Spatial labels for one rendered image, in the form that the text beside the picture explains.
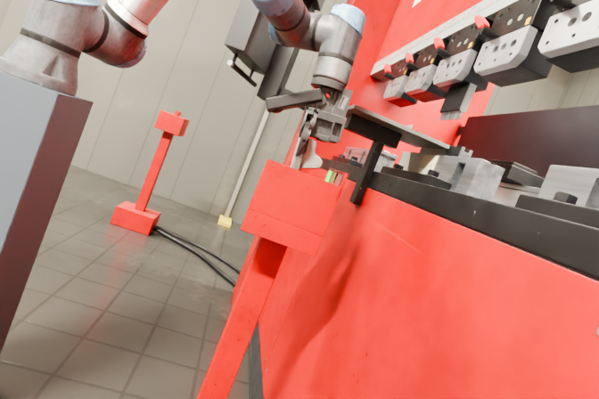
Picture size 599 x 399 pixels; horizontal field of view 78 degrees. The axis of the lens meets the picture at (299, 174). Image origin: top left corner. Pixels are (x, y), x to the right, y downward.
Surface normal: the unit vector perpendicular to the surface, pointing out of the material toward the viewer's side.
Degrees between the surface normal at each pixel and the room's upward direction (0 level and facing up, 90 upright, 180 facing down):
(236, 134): 90
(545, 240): 90
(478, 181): 90
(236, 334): 90
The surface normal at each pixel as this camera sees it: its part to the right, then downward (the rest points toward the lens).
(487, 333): -0.92, -0.36
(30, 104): 0.15, 0.10
